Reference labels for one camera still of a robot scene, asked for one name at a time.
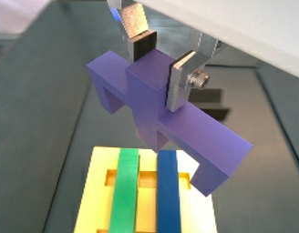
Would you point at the purple comb-shaped block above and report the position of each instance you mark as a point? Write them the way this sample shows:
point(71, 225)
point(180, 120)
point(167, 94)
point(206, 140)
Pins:
point(138, 85)

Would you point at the yellow slotted board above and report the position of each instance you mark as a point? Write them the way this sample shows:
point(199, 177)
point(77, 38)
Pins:
point(93, 215)

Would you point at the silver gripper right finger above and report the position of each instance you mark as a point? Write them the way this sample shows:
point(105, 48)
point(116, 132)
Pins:
point(187, 73)

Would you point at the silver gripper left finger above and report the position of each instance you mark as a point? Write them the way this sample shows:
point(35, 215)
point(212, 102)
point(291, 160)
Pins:
point(130, 17)

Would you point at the green long block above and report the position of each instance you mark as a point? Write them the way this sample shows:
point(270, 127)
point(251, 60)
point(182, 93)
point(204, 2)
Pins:
point(123, 214)

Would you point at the blue long block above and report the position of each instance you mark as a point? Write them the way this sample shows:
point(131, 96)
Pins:
point(168, 218)

